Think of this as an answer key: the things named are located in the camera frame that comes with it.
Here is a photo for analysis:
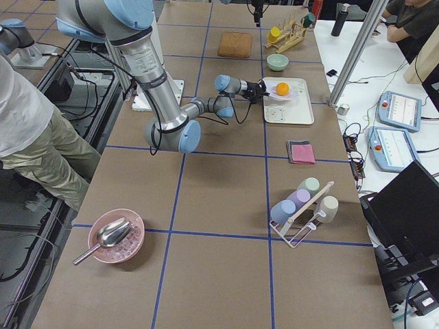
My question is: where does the teach pendant tablet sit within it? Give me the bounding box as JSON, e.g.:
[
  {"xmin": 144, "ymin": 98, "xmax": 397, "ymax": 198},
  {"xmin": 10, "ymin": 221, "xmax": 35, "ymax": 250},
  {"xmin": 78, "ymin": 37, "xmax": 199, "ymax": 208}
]
[
  {"xmin": 377, "ymin": 91, "xmax": 422, "ymax": 132},
  {"xmin": 368, "ymin": 126, "xmax": 420, "ymax": 173}
]

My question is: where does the aluminium frame post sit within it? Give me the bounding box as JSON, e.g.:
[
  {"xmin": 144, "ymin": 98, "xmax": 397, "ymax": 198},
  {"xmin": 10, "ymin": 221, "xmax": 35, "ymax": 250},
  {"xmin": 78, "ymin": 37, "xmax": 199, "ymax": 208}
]
[{"xmin": 327, "ymin": 0, "xmax": 388, "ymax": 108}]

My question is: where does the small metal can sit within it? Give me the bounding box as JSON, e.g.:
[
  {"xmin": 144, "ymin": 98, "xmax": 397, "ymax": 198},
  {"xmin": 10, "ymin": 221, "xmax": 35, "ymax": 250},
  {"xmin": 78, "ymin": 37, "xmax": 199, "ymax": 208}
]
[{"xmin": 337, "ymin": 103, "xmax": 350, "ymax": 116}]

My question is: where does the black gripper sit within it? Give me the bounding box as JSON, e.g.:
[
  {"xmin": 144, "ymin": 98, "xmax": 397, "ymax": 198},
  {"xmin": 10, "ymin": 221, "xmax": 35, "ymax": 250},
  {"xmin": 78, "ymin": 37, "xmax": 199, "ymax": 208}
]
[
  {"xmin": 245, "ymin": 80, "xmax": 270, "ymax": 103},
  {"xmin": 252, "ymin": 0, "xmax": 264, "ymax": 27}
]

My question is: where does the pink folded cloth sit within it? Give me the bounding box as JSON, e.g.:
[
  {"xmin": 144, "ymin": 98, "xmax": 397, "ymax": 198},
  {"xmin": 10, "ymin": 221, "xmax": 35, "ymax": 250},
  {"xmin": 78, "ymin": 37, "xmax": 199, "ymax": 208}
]
[{"xmin": 291, "ymin": 144, "xmax": 316, "ymax": 164}]

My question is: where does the green ceramic bowl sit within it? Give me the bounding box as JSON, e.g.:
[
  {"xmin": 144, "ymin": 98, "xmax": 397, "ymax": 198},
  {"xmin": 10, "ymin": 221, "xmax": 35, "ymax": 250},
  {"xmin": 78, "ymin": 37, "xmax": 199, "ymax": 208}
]
[{"xmin": 266, "ymin": 53, "xmax": 289, "ymax": 71}]

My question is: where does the cream bear tray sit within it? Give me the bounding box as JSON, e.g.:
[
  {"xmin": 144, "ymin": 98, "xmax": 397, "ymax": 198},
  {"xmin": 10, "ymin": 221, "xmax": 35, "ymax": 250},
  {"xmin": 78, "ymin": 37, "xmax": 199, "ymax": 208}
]
[{"xmin": 263, "ymin": 77, "xmax": 314, "ymax": 125}]

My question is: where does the wooden drying rack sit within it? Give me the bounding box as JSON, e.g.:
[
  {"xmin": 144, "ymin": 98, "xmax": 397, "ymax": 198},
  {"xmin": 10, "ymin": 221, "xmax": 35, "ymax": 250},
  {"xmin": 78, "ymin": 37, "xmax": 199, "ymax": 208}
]
[{"xmin": 264, "ymin": 14, "xmax": 311, "ymax": 53}]

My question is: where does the black water bottle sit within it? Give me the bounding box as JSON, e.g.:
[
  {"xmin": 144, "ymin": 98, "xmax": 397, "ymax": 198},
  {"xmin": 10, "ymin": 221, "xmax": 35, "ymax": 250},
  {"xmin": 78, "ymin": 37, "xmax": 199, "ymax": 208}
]
[{"xmin": 331, "ymin": 3, "xmax": 350, "ymax": 37}]

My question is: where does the grey folded cloth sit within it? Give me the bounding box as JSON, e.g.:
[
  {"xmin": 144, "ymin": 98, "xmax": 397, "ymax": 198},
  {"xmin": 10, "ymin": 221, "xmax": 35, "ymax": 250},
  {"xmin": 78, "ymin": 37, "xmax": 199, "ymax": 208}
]
[{"xmin": 286, "ymin": 141, "xmax": 311, "ymax": 163}]

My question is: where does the small black puck device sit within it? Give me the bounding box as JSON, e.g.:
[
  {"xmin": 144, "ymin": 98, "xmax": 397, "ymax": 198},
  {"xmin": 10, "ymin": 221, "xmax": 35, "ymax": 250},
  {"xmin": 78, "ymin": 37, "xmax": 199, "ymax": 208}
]
[{"xmin": 327, "ymin": 69, "xmax": 337, "ymax": 77}]

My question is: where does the beige tumbler cup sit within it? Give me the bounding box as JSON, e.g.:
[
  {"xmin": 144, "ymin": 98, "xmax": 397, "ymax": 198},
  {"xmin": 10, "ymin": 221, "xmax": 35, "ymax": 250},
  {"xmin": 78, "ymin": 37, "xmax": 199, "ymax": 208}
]
[{"xmin": 316, "ymin": 195, "xmax": 339, "ymax": 223}]

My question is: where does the orange fruit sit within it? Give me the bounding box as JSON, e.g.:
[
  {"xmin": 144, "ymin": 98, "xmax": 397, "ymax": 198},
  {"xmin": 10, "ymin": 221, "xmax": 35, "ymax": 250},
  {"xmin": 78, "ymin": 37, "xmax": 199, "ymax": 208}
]
[{"xmin": 275, "ymin": 82, "xmax": 289, "ymax": 97}]

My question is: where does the pink bowl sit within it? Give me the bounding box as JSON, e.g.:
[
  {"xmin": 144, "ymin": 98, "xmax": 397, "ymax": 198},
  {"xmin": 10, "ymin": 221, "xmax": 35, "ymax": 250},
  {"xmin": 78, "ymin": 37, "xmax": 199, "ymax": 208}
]
[{"xmin": 88, "ymin": 208, "xmax": 145, "ymax": 264}]

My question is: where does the yellow mug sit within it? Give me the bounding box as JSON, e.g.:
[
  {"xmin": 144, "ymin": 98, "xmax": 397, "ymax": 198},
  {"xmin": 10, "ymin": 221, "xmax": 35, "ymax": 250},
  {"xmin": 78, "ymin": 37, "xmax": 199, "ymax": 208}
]
[{"xmin": 267, "ymin": 26, "xmax": 281, "ymax": 43}]

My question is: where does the metal scoop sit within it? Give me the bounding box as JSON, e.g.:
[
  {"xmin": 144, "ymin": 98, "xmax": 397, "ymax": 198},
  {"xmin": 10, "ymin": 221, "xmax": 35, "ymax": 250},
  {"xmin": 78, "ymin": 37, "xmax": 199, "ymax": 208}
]
[{"xmin": 72, "ymin": 218, "xmax": 132, "ymax": 266}]

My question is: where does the white round plate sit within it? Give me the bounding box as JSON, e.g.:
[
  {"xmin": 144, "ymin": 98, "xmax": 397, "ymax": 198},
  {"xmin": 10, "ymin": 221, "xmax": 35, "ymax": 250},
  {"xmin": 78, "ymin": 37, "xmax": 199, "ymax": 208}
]
[{"xmin": 267, "ymin": 83, "xmax": 297, "ymax": 101}]

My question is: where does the dark green mug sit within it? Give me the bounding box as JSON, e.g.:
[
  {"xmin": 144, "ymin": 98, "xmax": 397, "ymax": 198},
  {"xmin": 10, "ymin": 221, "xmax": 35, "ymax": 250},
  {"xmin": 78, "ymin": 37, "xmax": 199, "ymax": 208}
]
[{"xmin": 300, "ymin": 12, "xmax": 316, "ymax": 29}]

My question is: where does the purple tumbler cup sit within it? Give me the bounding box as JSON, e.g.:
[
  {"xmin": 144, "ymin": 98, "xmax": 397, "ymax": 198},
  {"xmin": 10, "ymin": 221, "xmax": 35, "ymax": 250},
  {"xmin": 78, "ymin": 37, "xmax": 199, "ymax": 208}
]
[{"xmin": 287, "ymin": 188, "xmax": 311, "ymax": 209}]

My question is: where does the near teach pendant tablet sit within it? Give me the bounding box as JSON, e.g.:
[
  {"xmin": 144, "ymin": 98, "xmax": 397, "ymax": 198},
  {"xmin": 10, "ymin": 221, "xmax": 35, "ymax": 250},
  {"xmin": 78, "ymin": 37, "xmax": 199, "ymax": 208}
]
[{"xmin": 368, "ymin": 126, "xmax": 420, "ymax": 173}]

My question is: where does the standing person white shirt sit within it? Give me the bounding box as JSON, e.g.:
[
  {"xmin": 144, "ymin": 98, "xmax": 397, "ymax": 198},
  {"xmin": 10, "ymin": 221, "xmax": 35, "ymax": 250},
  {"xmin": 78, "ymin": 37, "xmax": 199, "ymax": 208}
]
[{"xmin": 1, "ymin": 56, "xmax": 100, "ymax": 211}]

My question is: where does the seated person black shirt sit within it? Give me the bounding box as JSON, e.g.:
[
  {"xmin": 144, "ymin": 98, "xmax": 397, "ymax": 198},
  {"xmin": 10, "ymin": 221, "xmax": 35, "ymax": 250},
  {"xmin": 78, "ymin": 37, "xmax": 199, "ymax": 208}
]
[{"xmin": 382, "ymin": 0, "xmax": 438, "ymax": 63}]

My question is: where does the white wire cup rack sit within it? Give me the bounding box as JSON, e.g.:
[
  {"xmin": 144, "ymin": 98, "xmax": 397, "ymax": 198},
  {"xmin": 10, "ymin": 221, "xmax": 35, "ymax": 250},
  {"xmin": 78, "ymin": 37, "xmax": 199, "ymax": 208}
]
[{"xmin": 269, "ymin": 181, "xmax": 334, "ymax": 248}]

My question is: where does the green tumbler cup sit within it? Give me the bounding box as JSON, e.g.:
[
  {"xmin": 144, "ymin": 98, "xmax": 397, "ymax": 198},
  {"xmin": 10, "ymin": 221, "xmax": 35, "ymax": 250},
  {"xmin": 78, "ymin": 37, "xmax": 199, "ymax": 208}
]
[{"xmin": 297, "ymin": 177, "xmax": 320, "ymax": 197}]

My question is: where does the far teach pendant tablet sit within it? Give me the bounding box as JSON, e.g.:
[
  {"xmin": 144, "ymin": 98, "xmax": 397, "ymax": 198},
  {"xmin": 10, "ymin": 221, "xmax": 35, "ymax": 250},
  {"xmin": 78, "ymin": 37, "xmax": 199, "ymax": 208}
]
[{"xmin": 377, "ymin": 91, "xmax": 422, "ymax": 132}]

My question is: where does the wooden cutting board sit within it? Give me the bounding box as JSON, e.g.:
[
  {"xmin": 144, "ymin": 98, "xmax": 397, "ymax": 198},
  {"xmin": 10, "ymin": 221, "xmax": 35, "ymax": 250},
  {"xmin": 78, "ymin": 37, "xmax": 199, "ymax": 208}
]
[{"xmin": 217, "ymin": 32, "xmax": 252, "ymax": 58}]

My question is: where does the black laptop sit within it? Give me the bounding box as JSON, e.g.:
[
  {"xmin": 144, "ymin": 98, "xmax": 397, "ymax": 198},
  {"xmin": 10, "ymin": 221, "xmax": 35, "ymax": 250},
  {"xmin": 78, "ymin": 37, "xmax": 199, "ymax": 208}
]
[{"xmin": 360, "ymin": 160, "xmax": 438, "ymax": 264}]

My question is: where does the blue tumbler cup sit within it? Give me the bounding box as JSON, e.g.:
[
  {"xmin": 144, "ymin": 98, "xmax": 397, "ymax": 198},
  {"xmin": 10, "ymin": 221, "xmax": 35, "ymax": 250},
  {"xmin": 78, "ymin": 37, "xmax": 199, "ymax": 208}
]
[{"xmin": 270, "ymin": 199, "xmax": 296, "ymax": 225}]

